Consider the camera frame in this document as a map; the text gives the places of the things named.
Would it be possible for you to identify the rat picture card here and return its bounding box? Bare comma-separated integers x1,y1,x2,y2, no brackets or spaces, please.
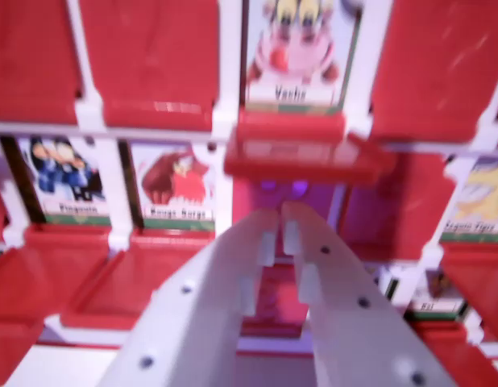
408,268,470,322

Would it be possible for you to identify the robin picture card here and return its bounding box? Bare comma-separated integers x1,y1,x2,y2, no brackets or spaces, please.
129,143,217,231

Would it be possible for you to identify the yellow figure picture card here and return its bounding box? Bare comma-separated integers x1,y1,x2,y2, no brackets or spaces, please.
438,156,498,244

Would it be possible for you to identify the penguin picture card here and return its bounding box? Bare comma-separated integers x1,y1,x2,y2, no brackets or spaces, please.
13,135,113,227

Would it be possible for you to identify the red and white game board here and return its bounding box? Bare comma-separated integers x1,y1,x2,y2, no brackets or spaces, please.
0,0,498,387

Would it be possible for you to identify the cow picture card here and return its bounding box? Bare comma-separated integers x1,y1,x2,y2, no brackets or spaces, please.
243,0,362,114

